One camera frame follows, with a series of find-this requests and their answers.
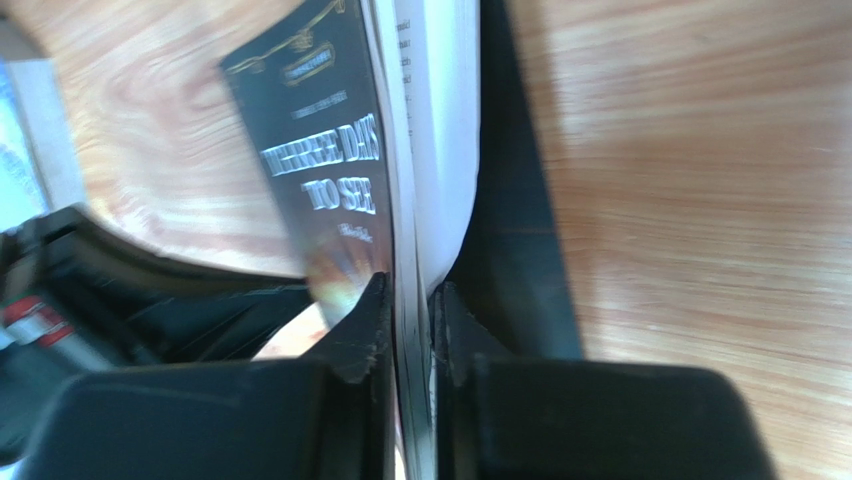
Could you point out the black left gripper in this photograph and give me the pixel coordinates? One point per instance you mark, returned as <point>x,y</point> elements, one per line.
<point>78,298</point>

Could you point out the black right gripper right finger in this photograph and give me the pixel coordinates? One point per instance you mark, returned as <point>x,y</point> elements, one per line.
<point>505,416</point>

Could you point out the Three Days to See book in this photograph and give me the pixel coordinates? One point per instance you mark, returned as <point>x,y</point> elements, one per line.
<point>396,138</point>

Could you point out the white two-tier shelf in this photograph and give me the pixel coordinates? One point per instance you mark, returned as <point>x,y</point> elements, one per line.
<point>40,170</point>

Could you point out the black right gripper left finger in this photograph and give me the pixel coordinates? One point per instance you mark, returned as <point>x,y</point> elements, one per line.
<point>327,414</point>

